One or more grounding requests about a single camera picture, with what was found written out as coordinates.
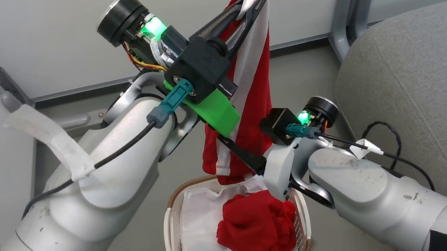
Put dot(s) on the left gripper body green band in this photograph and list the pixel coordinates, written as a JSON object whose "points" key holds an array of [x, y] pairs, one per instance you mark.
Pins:
{"points": [[217, 113]]}

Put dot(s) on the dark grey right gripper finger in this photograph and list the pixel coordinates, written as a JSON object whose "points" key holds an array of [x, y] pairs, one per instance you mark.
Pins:
{"points": [[249, 160]]}

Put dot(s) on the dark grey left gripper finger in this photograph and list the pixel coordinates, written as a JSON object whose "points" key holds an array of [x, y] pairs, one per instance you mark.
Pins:
{"points": [[221, 17], [247, 22]]}

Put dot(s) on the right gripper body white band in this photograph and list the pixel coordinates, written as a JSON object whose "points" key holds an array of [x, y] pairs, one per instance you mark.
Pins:
{"points": [[278, 170]]}

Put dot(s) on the red garment with white stripes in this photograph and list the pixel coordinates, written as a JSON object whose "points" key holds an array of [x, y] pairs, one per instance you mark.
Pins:
{"points": [[258, 95]]}

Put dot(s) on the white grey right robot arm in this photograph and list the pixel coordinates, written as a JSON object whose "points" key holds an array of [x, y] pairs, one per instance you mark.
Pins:
{"points": [[363, 185]]}

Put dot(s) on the white tape strip left arm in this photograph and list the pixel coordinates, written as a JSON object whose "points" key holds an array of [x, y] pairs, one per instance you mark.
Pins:
{"points": [[59, 139]]}

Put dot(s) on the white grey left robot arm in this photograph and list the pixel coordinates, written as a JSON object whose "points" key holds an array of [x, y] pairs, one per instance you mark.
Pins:
{"points": [[99, 187]]}

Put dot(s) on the white tape strip right arm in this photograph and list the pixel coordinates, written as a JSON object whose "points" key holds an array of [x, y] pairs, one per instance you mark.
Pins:
{"points": [[365, 147]]}

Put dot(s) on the white cloth basket liner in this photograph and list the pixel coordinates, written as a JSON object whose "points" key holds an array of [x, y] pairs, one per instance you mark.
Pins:
{"points": [[200, 230]]}

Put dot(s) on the white laundry basket brown rim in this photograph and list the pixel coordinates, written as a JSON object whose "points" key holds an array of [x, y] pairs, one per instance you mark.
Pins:
{"points": [[170, 234]]}

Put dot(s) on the grey partition support foot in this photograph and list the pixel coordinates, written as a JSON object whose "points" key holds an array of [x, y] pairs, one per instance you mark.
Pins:
{"points": [[341, 21], [364, 1], [73, 120]]}

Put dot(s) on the grey sofa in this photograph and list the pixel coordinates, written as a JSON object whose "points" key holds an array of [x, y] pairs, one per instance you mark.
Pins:
{"points": [[426, 75]]}

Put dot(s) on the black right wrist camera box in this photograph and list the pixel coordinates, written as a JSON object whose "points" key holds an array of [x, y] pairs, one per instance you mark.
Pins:
{"points": [[277, 125]]}

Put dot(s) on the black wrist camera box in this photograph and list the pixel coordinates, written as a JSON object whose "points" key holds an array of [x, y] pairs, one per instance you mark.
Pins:
{"points": [[199, 66], [277, 125]]}

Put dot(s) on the teal right camera connector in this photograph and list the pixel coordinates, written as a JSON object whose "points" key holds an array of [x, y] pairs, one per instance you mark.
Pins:
{"points": [[301, 130]]}

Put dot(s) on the teal camera connector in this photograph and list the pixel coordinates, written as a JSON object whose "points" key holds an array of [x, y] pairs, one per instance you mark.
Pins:
{"points": [[301, 130], [173, 99]]}

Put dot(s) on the teal left camera connector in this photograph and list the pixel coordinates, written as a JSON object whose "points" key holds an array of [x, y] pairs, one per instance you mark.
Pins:
{"points": [[173, 99]]}

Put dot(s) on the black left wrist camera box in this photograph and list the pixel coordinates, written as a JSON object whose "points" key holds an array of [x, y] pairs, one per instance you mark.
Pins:
{"points": [[199, 66]]}

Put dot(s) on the grey partition bottom rail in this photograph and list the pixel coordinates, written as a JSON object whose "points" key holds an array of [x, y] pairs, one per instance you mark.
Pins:
{"points": [[82, 90]]}

